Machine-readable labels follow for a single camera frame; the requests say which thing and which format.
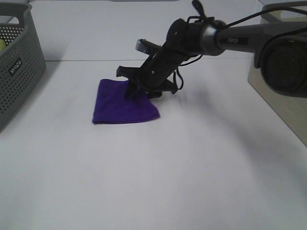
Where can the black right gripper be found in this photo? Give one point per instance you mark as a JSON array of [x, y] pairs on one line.
[[153, 73]]

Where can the purple towel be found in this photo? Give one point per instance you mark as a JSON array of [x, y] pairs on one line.
[[111, 106]]

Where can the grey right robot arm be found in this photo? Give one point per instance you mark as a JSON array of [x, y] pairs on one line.
[[210, 37]]

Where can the grey perforated plastic basket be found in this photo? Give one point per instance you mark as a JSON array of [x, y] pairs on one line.
[[22, 63]]

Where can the yellow-green item in basket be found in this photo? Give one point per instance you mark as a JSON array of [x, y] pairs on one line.
[[2, 45]]

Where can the beige storage bin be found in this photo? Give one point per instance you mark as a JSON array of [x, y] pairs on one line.
[[284, 90]]

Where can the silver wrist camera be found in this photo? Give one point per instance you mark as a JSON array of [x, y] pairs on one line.
[[146, 47]]

